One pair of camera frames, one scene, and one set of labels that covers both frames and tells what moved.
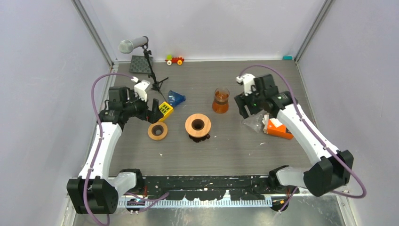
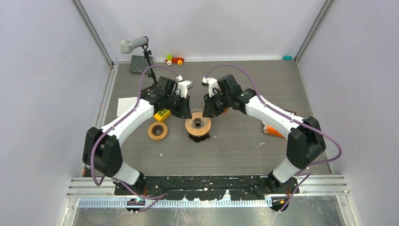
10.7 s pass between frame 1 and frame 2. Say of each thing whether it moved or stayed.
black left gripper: moved
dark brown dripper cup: stayed
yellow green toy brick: stayed
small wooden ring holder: stayed
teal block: stayed
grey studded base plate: stayed
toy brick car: stayed
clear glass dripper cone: moved
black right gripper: moved
